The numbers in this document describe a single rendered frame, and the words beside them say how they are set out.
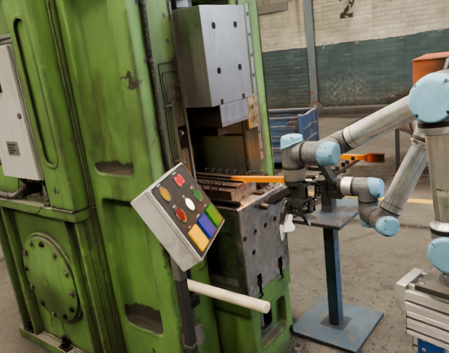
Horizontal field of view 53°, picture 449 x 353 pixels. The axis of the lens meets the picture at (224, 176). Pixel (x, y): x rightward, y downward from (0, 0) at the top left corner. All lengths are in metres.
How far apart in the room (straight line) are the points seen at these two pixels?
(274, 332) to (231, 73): 1.33
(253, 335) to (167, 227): 1.00
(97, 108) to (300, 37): 8.23
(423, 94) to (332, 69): 8.62
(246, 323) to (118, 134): 1.07
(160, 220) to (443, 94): 0.86
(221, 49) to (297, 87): 8.25
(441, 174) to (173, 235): 0.78
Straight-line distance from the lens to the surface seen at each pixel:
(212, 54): 1.89
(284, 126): 5.77
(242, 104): 2.04
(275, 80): 10.37
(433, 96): 1.22
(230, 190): 2.00
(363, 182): 1.78
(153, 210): 1.41
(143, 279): 2.22
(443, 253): 1.34
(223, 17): 1.98
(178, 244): 1.43
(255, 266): 2.13
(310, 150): 1.43
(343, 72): 9.75
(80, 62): 2.09
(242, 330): 2.29
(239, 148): 2.34
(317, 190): 1.87
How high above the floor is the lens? 1.58
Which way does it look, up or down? 15 degrees down
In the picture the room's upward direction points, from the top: 7 degrees counter-clockwise
